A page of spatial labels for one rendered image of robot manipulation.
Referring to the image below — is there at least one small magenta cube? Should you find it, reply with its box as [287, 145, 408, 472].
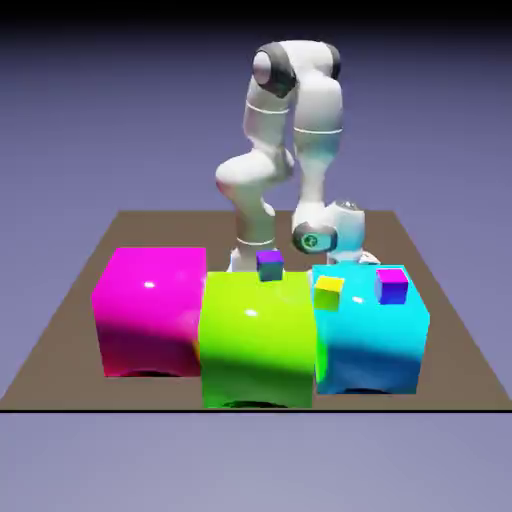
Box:
[374, 268, 410, 306]

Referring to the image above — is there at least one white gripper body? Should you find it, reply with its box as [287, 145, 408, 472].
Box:
[326, 250, 382, 267]

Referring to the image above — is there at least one large magenta box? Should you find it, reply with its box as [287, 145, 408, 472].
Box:
[90, 246, 208, 378]

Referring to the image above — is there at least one large cyan box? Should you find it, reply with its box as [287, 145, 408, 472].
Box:
[311, 262, 431, 396]

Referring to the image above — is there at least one large green box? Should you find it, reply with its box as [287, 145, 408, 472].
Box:
[198, 270, 318, 410]

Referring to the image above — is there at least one small violet cube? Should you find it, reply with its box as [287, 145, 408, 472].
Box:
[255, 249, 286, 283]

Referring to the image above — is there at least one small yellow cube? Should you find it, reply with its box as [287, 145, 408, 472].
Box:
[313, 275, 346, 312]

